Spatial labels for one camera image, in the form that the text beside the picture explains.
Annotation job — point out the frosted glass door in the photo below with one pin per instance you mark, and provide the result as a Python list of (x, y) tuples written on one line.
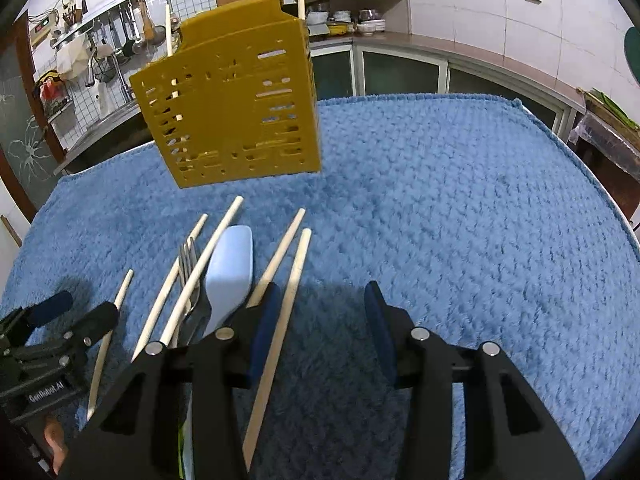
[(20, 125)]

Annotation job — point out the yellow perforated utensil holder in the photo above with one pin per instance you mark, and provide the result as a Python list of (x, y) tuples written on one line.
[(225, 110)]

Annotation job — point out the blue fluffy blanket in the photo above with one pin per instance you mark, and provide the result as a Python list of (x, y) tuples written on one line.
[(425, 210)]

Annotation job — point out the person's left hand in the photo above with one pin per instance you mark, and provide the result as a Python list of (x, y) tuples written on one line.
[(54, 442)]

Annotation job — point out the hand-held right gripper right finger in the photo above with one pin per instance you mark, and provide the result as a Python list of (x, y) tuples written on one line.
[(380, 335)]

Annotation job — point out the kitchen cabinet with glass doors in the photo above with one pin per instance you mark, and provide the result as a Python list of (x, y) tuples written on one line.
[(400, 72)]

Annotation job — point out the stack of bowls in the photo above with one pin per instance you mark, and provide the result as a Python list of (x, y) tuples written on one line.
[(371, 24)]

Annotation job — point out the green round board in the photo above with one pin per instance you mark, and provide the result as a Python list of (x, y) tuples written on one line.
[(633, 55)]

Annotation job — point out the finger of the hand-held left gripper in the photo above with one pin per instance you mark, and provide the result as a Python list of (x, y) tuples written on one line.
[(50, 308), (97, 321)]

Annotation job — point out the light blue spoon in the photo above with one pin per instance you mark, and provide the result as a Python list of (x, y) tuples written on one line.
[(227, 275)]

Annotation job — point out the row of hanging kitchen utensils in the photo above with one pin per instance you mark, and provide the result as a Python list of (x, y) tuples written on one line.
[(127, 25)]

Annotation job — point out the white plastic bag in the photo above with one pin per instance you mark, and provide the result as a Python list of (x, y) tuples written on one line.
[(74, 60)]

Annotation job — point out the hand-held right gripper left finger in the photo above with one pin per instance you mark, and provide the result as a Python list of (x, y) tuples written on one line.
[(262, 332)]

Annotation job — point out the metal sink faucet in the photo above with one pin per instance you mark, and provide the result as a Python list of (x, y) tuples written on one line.
[(120, 72)]

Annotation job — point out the steel sink counter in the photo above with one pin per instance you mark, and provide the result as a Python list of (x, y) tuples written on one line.
[(95, 135)]

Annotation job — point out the side table with vegetables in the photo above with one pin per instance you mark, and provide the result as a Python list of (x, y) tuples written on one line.
[(610, 125)]

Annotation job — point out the red bag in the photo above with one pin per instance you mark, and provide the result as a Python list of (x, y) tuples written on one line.
[(50, 89)]

